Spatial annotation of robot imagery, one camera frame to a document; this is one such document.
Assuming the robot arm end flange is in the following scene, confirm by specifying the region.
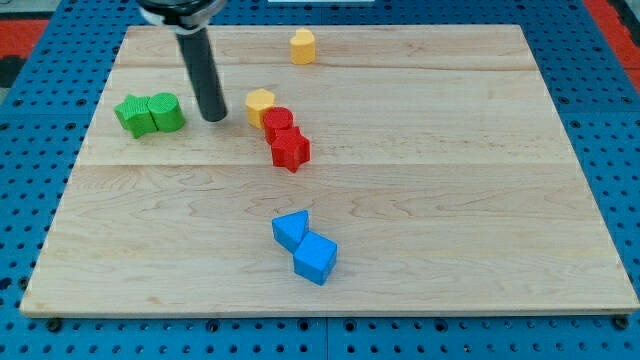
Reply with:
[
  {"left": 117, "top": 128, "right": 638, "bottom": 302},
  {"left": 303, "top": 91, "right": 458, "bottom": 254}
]
[{"left": 137, "top": 0, "right": 227, "bottom": 35}]

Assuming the yellow hexagon block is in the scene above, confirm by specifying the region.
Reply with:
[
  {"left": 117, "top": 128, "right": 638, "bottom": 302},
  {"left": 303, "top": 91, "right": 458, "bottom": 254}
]
[{"left": 245, "top": 88, "right": 276, "bottom": 129}]

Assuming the red star block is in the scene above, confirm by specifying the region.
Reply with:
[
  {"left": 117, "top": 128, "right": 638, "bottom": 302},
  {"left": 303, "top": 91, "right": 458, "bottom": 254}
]
[{"left": 271, "top": 126, "right": 311, "bottom": 173}]

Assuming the wooden board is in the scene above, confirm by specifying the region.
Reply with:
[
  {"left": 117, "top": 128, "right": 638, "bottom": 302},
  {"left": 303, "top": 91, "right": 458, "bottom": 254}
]
[{"left": 21, "top": 25, "right": 639, "bottom": 318}]

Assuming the blue triangle block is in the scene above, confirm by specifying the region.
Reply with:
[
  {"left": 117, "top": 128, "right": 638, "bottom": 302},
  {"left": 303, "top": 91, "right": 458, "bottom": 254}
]
[{"left": 271, "top": 210, "right": 309, "bottom": 253}]

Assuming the red cylinder block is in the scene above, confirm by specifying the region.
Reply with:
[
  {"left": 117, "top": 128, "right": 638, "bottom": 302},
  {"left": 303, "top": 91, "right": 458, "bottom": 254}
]
[{"left": 262, "top": 107, "right": 294, "bottom": 144}]

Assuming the blue cube block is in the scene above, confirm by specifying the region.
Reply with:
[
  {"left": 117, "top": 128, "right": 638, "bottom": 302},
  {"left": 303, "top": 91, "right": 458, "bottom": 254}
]
[{"left": 293, "top": 232, "right": 338, "bottom": 286}]

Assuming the yellow heart block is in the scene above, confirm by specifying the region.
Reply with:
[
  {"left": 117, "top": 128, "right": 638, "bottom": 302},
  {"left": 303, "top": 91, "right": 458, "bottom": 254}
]
[{"left": 289, "top": 28, "right": 316, "bottom": 65}]

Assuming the green cylinder block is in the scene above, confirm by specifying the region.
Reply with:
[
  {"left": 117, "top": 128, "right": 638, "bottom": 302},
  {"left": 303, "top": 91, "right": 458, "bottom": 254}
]
[{"left": 147, "top": 92, "right": 186, "bottom": 132}]

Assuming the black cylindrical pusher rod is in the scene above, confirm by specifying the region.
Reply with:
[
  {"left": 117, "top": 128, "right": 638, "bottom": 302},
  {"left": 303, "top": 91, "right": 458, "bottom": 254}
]
[{"left": 177, "top": 28, "right": 227, "bottom": 122}]

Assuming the green star block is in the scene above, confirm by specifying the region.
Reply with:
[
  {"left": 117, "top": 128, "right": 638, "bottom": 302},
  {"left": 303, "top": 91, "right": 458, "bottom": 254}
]
[{"left": 114, "top": 94, "right": 158, "bottom": 138}]

